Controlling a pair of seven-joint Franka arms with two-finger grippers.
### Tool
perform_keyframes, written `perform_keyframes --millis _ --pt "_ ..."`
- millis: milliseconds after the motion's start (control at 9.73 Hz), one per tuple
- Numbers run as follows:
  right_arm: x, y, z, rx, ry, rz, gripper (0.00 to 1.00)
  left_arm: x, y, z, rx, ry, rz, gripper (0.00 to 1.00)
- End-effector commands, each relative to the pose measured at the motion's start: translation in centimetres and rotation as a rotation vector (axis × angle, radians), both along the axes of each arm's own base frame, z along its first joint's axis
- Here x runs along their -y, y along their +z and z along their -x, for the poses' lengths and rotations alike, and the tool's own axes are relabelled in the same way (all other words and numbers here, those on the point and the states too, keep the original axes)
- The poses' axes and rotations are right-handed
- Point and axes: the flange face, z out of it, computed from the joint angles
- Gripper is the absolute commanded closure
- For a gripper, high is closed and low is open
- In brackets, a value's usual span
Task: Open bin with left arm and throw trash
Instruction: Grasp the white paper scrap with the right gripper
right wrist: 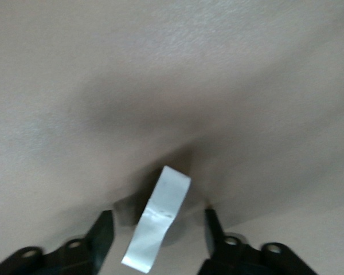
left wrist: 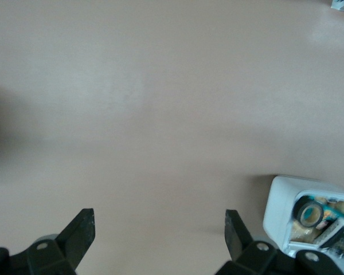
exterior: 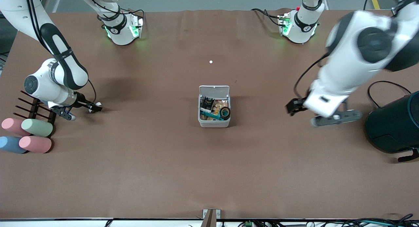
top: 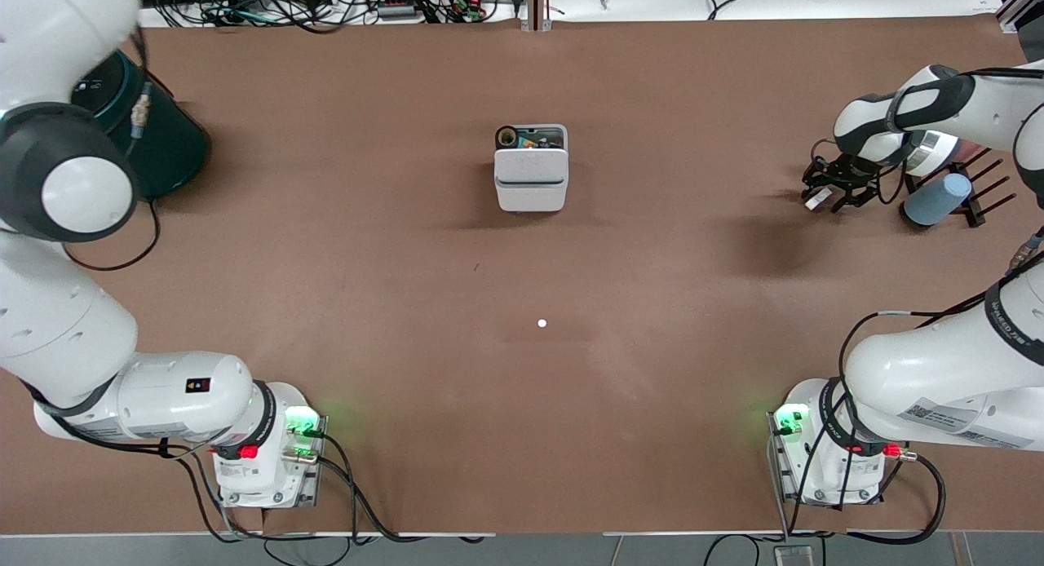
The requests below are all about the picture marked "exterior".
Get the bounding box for black kettle cable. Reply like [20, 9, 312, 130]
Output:
[367, 80, 412, 108]

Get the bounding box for metal table edge bracket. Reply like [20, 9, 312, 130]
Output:
[202, 209, 221, 227]

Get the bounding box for pink plastic cup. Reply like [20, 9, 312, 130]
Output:
[1, 118, 30, 136]
[19, 135, 52, 154]

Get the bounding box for teal cardboard box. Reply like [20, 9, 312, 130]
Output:
[202, 110, 226, 121]

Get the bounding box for blue plastic cup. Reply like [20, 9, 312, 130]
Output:
[0, 136, 27, 154]

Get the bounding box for grey storage box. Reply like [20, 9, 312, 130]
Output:
[198, 85, 231, 128]

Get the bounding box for black snack packet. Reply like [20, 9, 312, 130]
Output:
[200, 96, 215, 110]

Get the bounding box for black cup drying rack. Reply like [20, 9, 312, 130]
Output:
[13, 90, 58, 136]

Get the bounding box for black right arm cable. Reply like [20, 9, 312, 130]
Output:
[86, 79, 97, 106]

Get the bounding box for black floor cable bundle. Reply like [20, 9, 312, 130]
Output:
[340, 214, 419, 227]

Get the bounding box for orange snack wrappers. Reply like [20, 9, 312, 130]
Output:
[200, 99, 228, 120]

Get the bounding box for green plastic cup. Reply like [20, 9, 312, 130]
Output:
[21, 118, 54, 138]

